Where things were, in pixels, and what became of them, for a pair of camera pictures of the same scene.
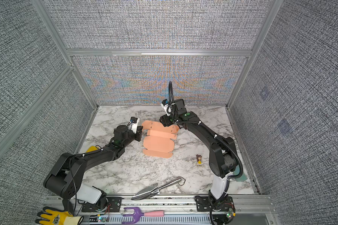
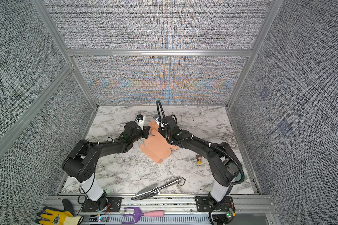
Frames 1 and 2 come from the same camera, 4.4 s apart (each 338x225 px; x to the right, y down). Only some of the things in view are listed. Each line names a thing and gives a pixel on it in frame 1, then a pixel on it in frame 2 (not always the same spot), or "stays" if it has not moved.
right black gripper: x=165 y=121 to x=161 y=132
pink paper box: x=158 y=142 stays
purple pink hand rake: x=137 y=214 stays
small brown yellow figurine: x=199 y=159 stays
